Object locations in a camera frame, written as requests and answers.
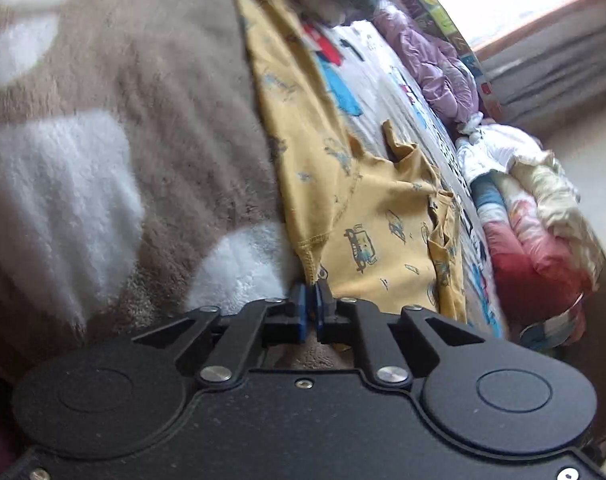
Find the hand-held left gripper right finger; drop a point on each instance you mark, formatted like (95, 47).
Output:
(319, 312)

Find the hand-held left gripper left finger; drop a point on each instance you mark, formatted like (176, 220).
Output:
(299, 312)

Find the yellow printed shirt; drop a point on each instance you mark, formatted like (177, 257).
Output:
(343, 200)

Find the red pink folded quilt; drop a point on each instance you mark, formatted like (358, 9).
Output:
(528, 270)

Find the patchwork checked cloth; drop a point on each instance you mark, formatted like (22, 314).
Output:
(553, 327)

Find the white quilted bundle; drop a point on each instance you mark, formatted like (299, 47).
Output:
(493, 150)

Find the cream floral quilt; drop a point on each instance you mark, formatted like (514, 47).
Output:
(553, 195)

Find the cartoon printed plush blanket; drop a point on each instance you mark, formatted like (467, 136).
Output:
(133, 110)

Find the purple quilt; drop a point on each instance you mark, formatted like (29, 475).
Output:
(433, 70)

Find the dark wooden headboard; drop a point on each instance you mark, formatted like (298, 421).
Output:
(605, 335)

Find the grey curtain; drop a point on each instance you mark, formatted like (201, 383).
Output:
(558, 60)

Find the colourful picture wall panel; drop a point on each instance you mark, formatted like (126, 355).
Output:
(435, 5)

